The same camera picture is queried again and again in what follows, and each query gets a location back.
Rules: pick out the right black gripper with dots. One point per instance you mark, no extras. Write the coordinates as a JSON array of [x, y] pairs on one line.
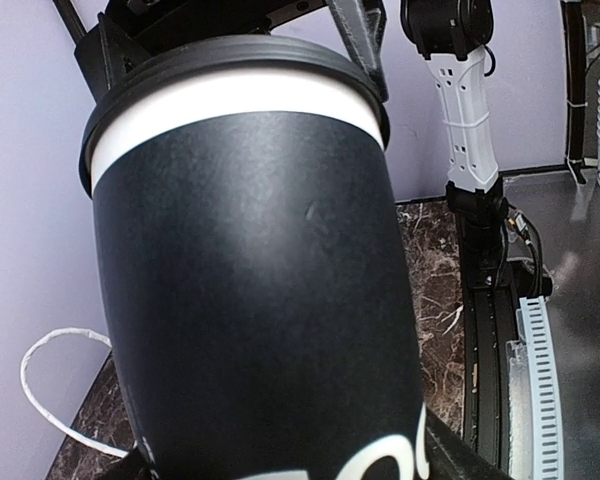
[[128, 33]]

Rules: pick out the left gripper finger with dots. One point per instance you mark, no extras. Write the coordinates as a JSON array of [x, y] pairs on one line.
[[450, 458]]

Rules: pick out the black paper coffee cup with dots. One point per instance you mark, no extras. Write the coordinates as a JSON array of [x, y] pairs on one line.
[[258, 303]]

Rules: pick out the white paper bag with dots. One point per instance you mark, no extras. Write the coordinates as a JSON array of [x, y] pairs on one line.
[[54, 374]]

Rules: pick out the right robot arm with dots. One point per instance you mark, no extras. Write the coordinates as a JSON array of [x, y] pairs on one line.
[[451, 36]]

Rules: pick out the white slotted cable duct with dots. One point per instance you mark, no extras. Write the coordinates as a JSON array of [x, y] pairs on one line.
[[536, 440]]

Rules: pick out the black front table rail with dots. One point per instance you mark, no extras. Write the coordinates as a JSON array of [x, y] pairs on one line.
[[493, 283]]

